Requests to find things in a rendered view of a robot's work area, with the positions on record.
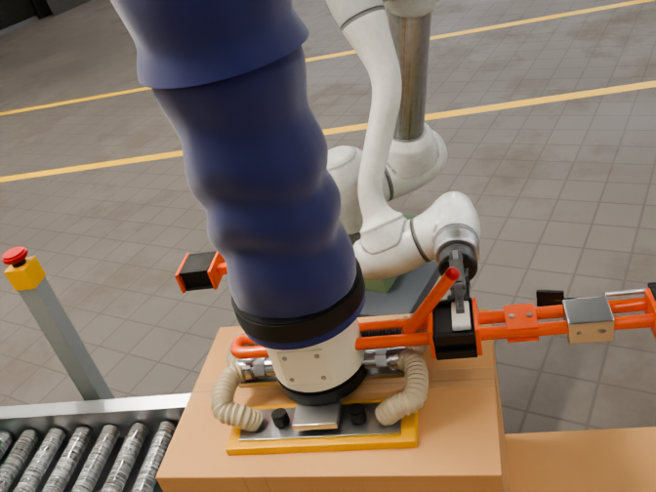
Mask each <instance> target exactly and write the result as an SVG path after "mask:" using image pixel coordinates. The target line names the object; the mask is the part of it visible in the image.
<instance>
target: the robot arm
mask: <svg viewBox="0 0 656 492"><path fill-rule="evenodd" d="M325 1H326V3H327V5H328V8H329V10H330V12H331V14H332V16H333V17H334V19H335V21H336V22H337V24H338V26H339V28H340V29H341V31H342V32H343V34H344V35H345V37H346V38H347V40H348V41H349V43H350V44H351V46H352V47H353V49H354V50H355V51H356V53H357V54H358V56H359V58H360V59H361V61H362V62H363V64H364V65H365V67H366V69H367V71H368V73H369V76H370V79H371V84H372V102H371V109H370V115H369V120H368V126H367V131H366V137H365V142H364V147H363V151H362V150H361V149H359V148H356V147H354V146H345V145H343V146H337V147H334V148H331V149H329V150H328V162H327V170H328V172H329V173H330V174H331V175H332V177H333V179H334V180H335V182H336V184H337V186H338V189H339V191H340V194H341V208H342V209H341V216H340V220H341V222H342V224H343V225H344V227H345V229H346V231H347V233H348V236H349V239H350V241H351V243H352V246H353V250H354V254H355V256H356V258H357V259H358V261H359V263H360V267H361V271H362V275H363V278H365V279H368V280H383V279H388V278H392V277H396V276H398V275H401V274H404V273H407V272H410V271H412V270H414V269H416V268H418V267H421V266H422V265H424V264H427V263H429V262H431V261H435V262H436V264H437V265H438V271H439V274H440V276H441V277H442V275H443V274H444V273H445V270H446V269H448V268H449V267H455V268H456V269H458V270H459V272H460V276H459V278H458V279H457V280H456V281H455V282H454V284H453V285H452V286H451V288H450V290H451V295H447V298H448V302H451V301H455V302H452V303H451V312H452V329H453V331H463V330H470V329H471V318H470V307H469V301H464V300H466V299H467V298H470V297H471V296H470V288H471V284H470V281H471V280H472V279H473V278H474V277H475V275H476V273H477V269H478V266H477V263H478V261H479V260H480V258H479V256H478V255H479V237H480V221H479V216H478V214H477V212H476V210H475V208H474V207H473V205H472V202H471V200H470V199H469V198H468V197H467V196H466V195H465V194H463V193H462V192H458V191H450V192H446V193H444V194H443V195H441V196H440V197H439V198H437V199H436V200H435V202H434V203H433V204H432V205H431V206H430V207H429V208H428V210H426V211H425V212H424V213H422V214H421V215H419V216H417V217H415V218H413V219H411V220H407V219H406V218H404V217H403V215H402V213H399V212H396V211H394V210H392V208H391V207H390V206H389V205H388V202H389V201H391V200H393V199H395V198H398V197H401V196H403V195H406V194H408V193H410V192H412V191H414V190H416V189H418V188H420V187H422V186H424V185H426V184H428V183H429V182H431V181H432V180H433V179H435V178H436V177H437V176H438V175H439V174H440V172H441V171H442V170H443V168H444V167H445V165H446V161H447V148H446V145H445V142H444V141H443V139H442V137H441V136H440V135H439V134H438V133H437V132H435V131H434V130H432V129H431V127H430V126H429V125H428V124H427V123H425V112H426V97H427V83H428V67H429V52H430V38H431V11H432V10H433V9H434V8H435V6H436V5H437V4H438V2H439V0H325ZM384 4H385V6H386V8H387V9H388V15H387V12H386V9H385V6H384ZM466 286H467V287H466Z"/></svg>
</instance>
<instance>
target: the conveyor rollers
mask: <svg viewBox="0 0 656 492"><path fill-rule="evenodd" d="M176 428H177V427H176V426H175V425H174V424H173V423H171V422H162V423H161V424H160V425H159V428H158V430H157V432H156V435H155V437H154V439H153V441H152V443H151V446H150V448H149V450H148V453H147V455H146V458H145V460H144V462H143V466H142V469H141V471H140V473H139V476H138V478H137V480H136V483H135V485H134V488H133V490H132V492H152V491H153V489H154V486H155V484H156V481H157V480H156V478H155V477H156V475H157V472H158V470H159V468H160V465H161V463H162V461H163V458H164V456H165V454H166V451H167V449H168V447H169V445H170V442H171V440H172V438H173V435H174V433H175V431H176ZM147 432H148V429H147V427H146V426H145V425H143V424H139V423H135V424H132V425H131V427H130V429H129V432H128V434H127V436H126V438H125V440H124V442H123V445H122V447H121V449H120V451H119V453H118V455H117V458H116V460H115V462H114V464H113V466H112V468H111V470H110V473H109V475H108V477H107V479H106V481H105V483H104V486H103V488H102V491H101V492H122V490H123V488H124V486H125V483H126V481H127V479H128V477H129V474H130V472H131V470H132V467H133V465H134V463H135V461H136V459H137V457H138V454H139V452H140V450H141V447H142V445H143V443H144V439H145V437H146V435H147ZM119 434H120V430H119V429H118V428H117V427H116V426H113V425H106V426H104V427H103V428H102V431H101V433H100V435H99V437H98V439H97V441H96V443H95V445H94V447H93V449H92V451H91V453H90V455H89V457H88V459H87V461H86V463H85V465H84V467H83V469H82V471H81V473H80V474H79V476H78V478H77V480H76V482H75V484H74V486H73V488H72V490H71V492H92V491H93V489H94V487H95V485H96V483H97V481H98V479H99V477H100V474H101V472H102V470H103V467H104V465H105V463H106V461H107V459H108V457H109V455H110V452H111V450H112V448H113V446H114V444H115V442H116V440H117V438H118V436H119ZM92 435H93V434H92V432H91V430H89V429H88V428H86V427H78V428H76V430H75V432H74V434H73V435H72V437H71V439H70V440H69V442H68V443H67V445H66V447H65V449H64V451H63V453H62V454H61V457H60V459H59V461H58V462H57V464H56V466H55V468H54V470H53V472H52V473H51V475H50V477H49V479H48V481H47V483H46V484H45V486H44V488H43V490H42V492H63V490H64V488H65V486H66V484H67V483H68V481H69V479H70V477H71V475H72V473H73V471H74V470H75V468H76V466H77V464H78V462H79V460H80V458H81V456H82V454H83V452H84V450H85V448H86V446H87V444H88V443H89V441H90V439H91V437H92ZM64 438H65V434H64V432H63V431H62V430H60V429H56V428H53V429H50V430H49V431H48V433H47V435H46V436H45V438H44V440H43V441H42V443H41V445H40V447H39V448H38V450H37V452H36V453H35V455H34V457H33V458H32V460H31V462H30V464H29V465H28V467H27V469H26V470H25V472H24V474H23V475H22V477H21V479H20V481H19V483H18V485H17V486H16V488H15V490H14V491H13V492H35V490H36V488H37V486H38V484H39V483H40V481H41V479H42V477H43V475H44V474H45V472H46V470H47V468H48V467H49V466H50V464H51V462H52V460H53V459H54V457H55V455H56V453H57V451H58V450H59V448H60V446H61V444H62V442H63V440H64ZM38 439H39V435H38V434H37V432H35V431H34V430H24V431H23V432H22V434H21V435H20V438H19V439H18V441H17V442H16V444H15V445H14V447H13V449H12V450H11V452H10V453H9V455H8V457H7V458H6V460H5V461H4V463H3V465H2V466H1V468H0V492H7V491H8V489H9V488H10V486H11V484H12V483H13V481H14V479H15V478H16V476H17V474H18V473H19V471H20V469H21V467H22V465H23V464H24V462H25V460H26V459H27V457H28V455H29V454H30V452H31V450H32V449H33V447H34V445H35V444H36V442H37V440H38ZM0 440H1V441H2V444H1V445H0V460H1V458H2V457H3V455H4V454H5V452H6V450H7V449H8V447H9V446H10V444H11V443H12V441H13V437H12V436H11V435H10V434H9V433H8V432H6V431H0Z"/></svg>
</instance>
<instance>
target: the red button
mask: <svg viewBox="0 0 656 492"><path fill-rule="evenodd" d="M27 253H28V251H27V250H26V248H25V247H21V246H18V247H14V248H12V249H10V250H8V251H7V252H5V253H4V254H3V257H2V259H1V260H2V262H3V263H4V264H5V265H12V266H13V267H21V266H23V265H24V264H25V263H26V259H25V257H26V255H27Z"/></svg>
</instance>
